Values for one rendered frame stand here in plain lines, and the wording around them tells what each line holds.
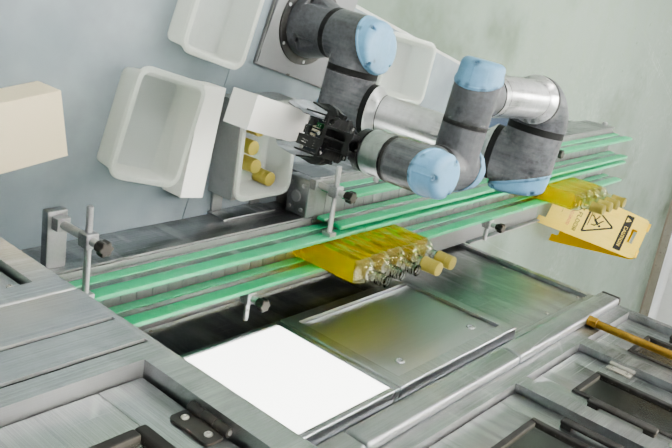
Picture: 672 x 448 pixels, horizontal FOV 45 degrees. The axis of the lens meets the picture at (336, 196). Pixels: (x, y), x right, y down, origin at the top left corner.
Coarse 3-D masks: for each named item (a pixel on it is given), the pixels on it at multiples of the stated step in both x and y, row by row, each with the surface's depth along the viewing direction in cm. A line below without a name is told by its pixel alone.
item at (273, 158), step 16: (240, 128) 172; (240, 144) 173; (272, 144) 189; (240, 160) 174; (272, 160) 190; (288, 160) 187; (240, 176) 176; (288, 176) 188; (240, 192) 180; (256, 192) 182; (272, 192) 185
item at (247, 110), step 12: (240, 96) 136; (252, 96) 135; (228, 108) 138; (240, 108) 136; (252, 108) 134; (264, 108) 136; (276, 108) 138; (288, 108) 141; (228, 120) 137; (240, 120) 136; (252, 120) 135; (264, 120) 137; (276, 120) 139; (288, 120) 141; (300, 120) 144; (264, 132) 138; (276, 132) 140; (288, 132) 142; (300, 132) 145
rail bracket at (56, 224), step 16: (48, 208) 141; (64, 208) 143; (48, 224) 141; (64, 224) 139; (48, 240) 142; (64, 240) 144; (80, 240) 135; (96, 240) 134; (32, 256) 147; (48, 256) 142; (64, 256) 145
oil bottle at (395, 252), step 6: (360, 234) 194; (366, 234) 195; (366, 240) 191; (372, 240) 192; (378, 240) 192; (384, 240) 193; (378, 246) 189; (384, 246) 189; (390, 246) 190; (396, 246) 190; (390, 252) 187; (396, 252) 187; (402, 252) 188; (390, 258) 187; (396, 258) 187; (396, 264) 187
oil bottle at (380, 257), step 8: (336, 240) 189; (344, 240) 189; (352, 240) 190; (360, 240) 190; (352, 248) 186; (360, 248) 185; (368, 248) 186; (376, 248) 187; (376, 256) 183; (384, 256) 184; (376, 264) 182; (384, 264) 183
